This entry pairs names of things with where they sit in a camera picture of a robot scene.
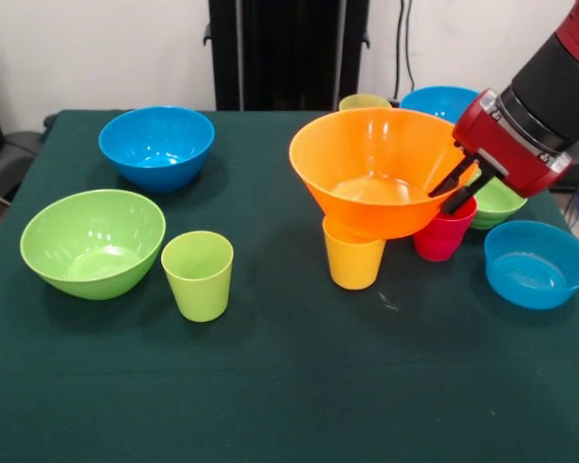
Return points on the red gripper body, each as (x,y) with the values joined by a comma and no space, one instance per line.
(506,154)

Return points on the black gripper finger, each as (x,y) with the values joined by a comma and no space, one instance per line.
(451,179)
(465,195)

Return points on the large orange bowl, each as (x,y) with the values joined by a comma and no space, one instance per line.
(366,149)

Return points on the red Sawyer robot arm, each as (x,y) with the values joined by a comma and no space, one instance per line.
(555,96)

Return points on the small green bowl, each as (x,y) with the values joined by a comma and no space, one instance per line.
(499,207)

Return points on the red cup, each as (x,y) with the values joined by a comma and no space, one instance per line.
(444,241)

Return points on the large blue bowl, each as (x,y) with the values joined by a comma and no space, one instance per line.
(154,154)
(434,103)

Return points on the small blue bowl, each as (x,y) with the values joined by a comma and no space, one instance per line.
(535,275)

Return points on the pale translucent yellow cup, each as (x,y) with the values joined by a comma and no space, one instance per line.
(362,102)

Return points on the dark green table cloth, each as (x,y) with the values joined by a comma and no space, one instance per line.
(270,386)

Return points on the green cup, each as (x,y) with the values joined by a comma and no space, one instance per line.
(198,294)

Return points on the large green bowl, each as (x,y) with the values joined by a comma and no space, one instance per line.
(91,251)

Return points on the black chair base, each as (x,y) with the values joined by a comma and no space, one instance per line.
(9,159)

